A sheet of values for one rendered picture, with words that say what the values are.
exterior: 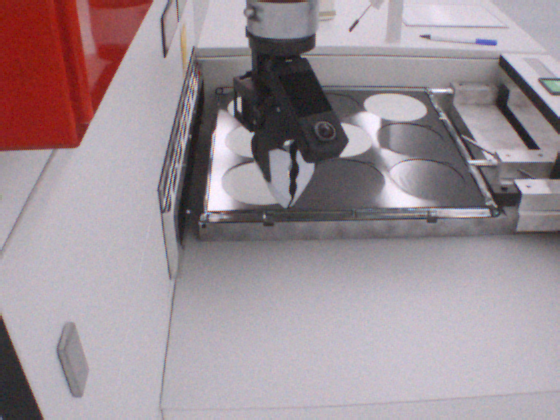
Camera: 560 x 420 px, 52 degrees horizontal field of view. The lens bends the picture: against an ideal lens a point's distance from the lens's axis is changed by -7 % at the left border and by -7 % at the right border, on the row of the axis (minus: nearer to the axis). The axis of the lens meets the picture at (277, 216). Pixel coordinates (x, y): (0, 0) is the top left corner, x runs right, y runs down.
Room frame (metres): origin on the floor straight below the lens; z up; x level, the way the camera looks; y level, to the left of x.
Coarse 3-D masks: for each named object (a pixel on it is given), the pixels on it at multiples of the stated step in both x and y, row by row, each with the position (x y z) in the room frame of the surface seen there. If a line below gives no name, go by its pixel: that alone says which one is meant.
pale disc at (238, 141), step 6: (234, 132) 0.80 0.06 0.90; (240, 132) 0.80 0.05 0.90; (246, 132) 0.80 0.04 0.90; (228, 138) 0.78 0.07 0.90; (234, 138) 0.78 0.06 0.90; (240, 138) 0.78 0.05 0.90; (246, 138) 0.78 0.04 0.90; (228, 144) 0.76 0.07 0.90; (234, 144) 0.76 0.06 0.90; (240, 144) 0.76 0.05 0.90; (246, 144) 0.76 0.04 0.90; (276, 144) 0.76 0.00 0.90; (234, 150) 0.74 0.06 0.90; (240, 150) 0.74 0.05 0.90; (246, 150) 0.74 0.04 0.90; (252, 156) 0.73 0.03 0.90
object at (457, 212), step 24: (216, 216) 0.59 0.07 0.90; (240, 216) 0.59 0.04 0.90; (264, 216) 0.59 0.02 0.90; (288, 216) 0.59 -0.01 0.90; (312, 216) 0.59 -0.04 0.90; (336, 216) 0.59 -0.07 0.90; (360, 216) 0.59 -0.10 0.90; (384, 216) 0.59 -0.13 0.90; (408, 216) 0.59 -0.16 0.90; (432, 216) 0.59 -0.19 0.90; (456, 216) 0.59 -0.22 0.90; (480, 216) 0.60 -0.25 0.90
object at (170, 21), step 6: (174, 0) 0.75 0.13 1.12; (174, 6) 0.74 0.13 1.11; (168, 12) 0.69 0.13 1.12; (174, 12) 0.74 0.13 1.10; (168, 18) 0.69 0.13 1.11; (174, 18) 0.74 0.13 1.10; (168, 24) 0.68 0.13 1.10; (174, 24) 0.73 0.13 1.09; (168, 30) 0.68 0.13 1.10; (174, 30) 0.73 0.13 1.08; (168, 36) 0.67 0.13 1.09; (168, 42) 0.67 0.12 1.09; (168, 48) 0.67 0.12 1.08
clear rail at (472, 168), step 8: (432, 96) 0.93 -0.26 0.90; (432, 104) 0.91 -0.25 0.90; (440, 104) 0.90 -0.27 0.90; (440, 112) 0.87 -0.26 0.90; (448, 120) 0.84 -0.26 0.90; (448, 128) 0.82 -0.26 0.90; (456, 144) 0.77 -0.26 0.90; (464, 152) 0.74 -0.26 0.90; (464, 160) 0.72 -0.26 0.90; (472, 160) 0.72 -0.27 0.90; (472, 168) 0.70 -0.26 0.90; (472, 176) 0.68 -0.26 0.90; (480, 184) 0.66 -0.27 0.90; (480, 192) 0.65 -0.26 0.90; (488, 192) 0.64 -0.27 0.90; (488, 200) 0.62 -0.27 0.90
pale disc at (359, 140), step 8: (344, 128) 0.81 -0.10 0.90; (352, 128) 0.81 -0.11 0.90; (360, 128) 0.81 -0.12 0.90; (352, 136) 0.79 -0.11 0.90; (360, 136) 0.79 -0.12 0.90; (368, 136) 0.79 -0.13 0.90; (352, 144) 0.76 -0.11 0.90; (360, 144) 0.76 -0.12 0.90; (368, 144) 0.76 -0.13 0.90; (344, 152) 0.74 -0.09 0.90; (352, 152) 0.74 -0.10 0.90; (360, 152) 0.74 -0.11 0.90
